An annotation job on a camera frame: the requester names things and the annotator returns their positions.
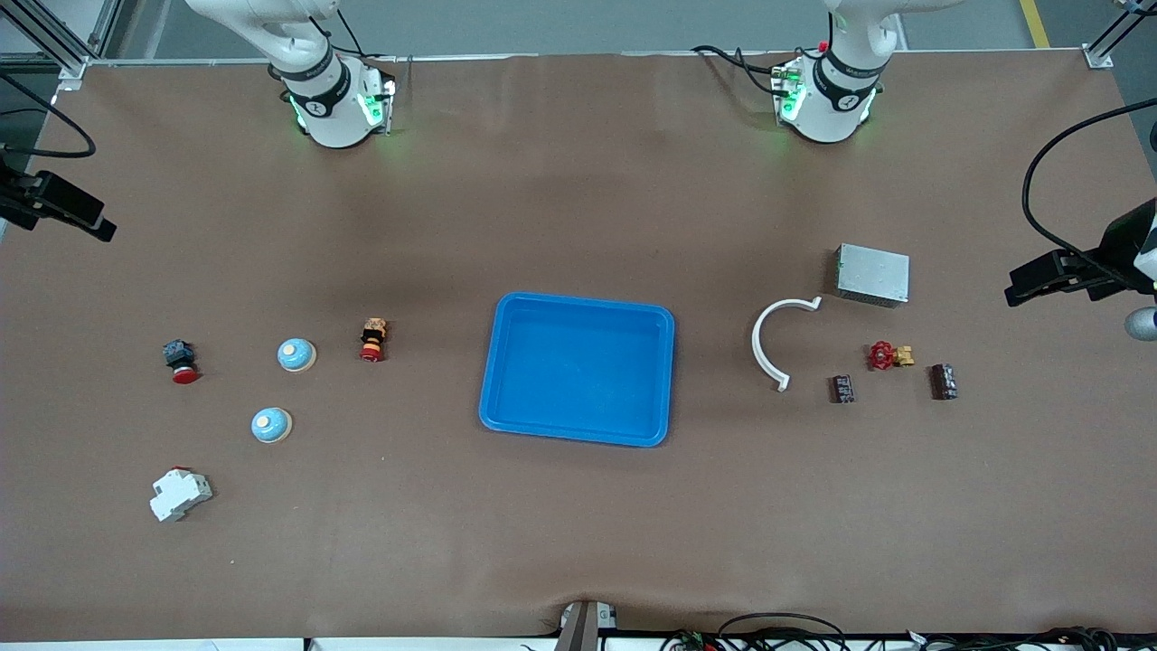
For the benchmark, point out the red push button switch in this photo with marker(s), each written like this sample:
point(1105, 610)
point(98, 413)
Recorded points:
point(181, 357)

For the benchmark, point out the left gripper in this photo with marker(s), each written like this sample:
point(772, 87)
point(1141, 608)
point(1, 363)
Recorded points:
point(1111, 256)

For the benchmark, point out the white curved pipe clamp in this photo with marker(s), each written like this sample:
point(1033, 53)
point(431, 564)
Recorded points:
point(757, 345)

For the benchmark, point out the smooth blue bell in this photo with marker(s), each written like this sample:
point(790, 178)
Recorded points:
point(271, 425)

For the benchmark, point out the blue plastic tray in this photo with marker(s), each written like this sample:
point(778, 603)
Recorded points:
point(578, 371)

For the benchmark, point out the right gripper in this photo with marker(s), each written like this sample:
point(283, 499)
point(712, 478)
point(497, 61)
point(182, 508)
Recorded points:
point(20, 202)

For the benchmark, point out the dark electrolytic capacitor block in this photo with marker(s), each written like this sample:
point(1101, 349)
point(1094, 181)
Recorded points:
point(944, 382)
point(842, 389)

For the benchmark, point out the red yellow emergency stop button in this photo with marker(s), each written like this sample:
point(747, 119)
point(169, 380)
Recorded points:
point(372, 336)

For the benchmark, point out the blue bell with scratches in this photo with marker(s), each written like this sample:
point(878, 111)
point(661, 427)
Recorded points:
point(296, 355)

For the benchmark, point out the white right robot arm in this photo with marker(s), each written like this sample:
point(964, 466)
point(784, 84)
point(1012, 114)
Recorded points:
point(330, 117)

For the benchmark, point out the white circuit breaker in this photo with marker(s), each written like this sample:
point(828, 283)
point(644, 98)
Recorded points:
point(179, 495)

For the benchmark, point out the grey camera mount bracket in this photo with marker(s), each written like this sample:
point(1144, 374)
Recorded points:
point(583, 633)

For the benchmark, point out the metal power supply box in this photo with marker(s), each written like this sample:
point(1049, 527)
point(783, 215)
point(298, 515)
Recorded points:
point(872, 274)

